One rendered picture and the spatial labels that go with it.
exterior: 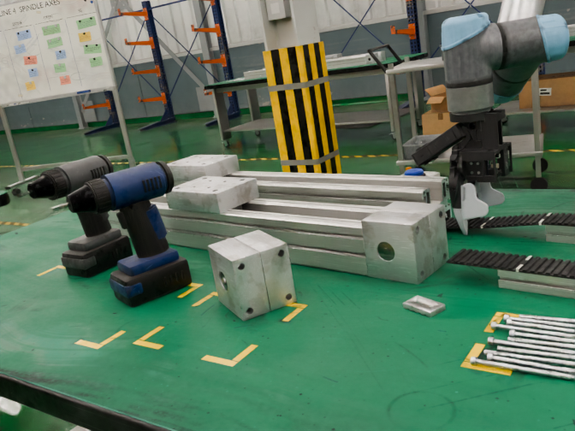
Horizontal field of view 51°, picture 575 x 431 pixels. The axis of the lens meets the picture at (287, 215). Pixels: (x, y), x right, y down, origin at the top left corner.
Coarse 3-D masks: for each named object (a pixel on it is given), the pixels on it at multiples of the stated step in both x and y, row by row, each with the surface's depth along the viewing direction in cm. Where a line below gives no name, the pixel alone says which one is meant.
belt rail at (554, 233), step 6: (546, 228) 98; (552, 228) 97; (558, 228) 96; (564, 228) 96; (570, 228) 95; (546, 234) 98; (552, 234) 98; (558, 234) 97; (564, 234) 97; (570, 234) 96; (546, 240) 98; (552, 240) 98; (558, 240) 97; (564, 240) 96; (570, 240) 96
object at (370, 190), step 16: (240, 176) 148; (256, 176) 144; (272, 176) 141; (288, 176) 138; (304, 176) 135; (320, 176) 132; (336, 176) 129; (352, 176) 127; (368, 176) 124; (384, 176) 122; (400, 176) 120; (416, 176) 118; (432, 176) 116; (272, 192) 134; (288, 192) 130; (304, 192) 126; (320, 192) 123; (336, 192) 120; (352, 192) 118; (368, 192) 115; (384, 192) 113; (400, 192) 110; (416, 192) 108; (432, 192) 114; (448, 192) 115; (448, 208) 115
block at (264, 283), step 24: (240, 240) 94; (264, 240) 92; (216, 264) 92; (240, 264) 88; (264, 264) 88; (288, 264) 90; (216, 288) 96; (240, 288) 87; (264, 288) 89; (288, 288) 91; (240, 312) 88; (264, 312) 90
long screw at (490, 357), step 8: (488, 360) 68; (496, 360) 67; (504, 360) 67; (512, 360) 66; (520, 360) 66; (536, 368) 65; (544, 368) 64; (552, 368) 64; (560, 368) 64; (568, 368) 63
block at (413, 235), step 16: (384, 208) 98; (400, 208) 96; (416, 208) 95; (432, 208) 94; (368, 224) 93; (384, 224) 91; (400, 224) 89; (416, 224) 89; (432, 224) 92; (368, 240) 94; (384, 240) 92; (400, 240) 90; (416, 240) 89; (432, 240) 93; (368, 256) 95; (384, 256) 93; (400, 256) 91; (416, 256) 89; (432, 256) 93; (368, 272) 96; (384, 272) 94; (400, 272) 92; (416, 272) 90; (432, 272) 93
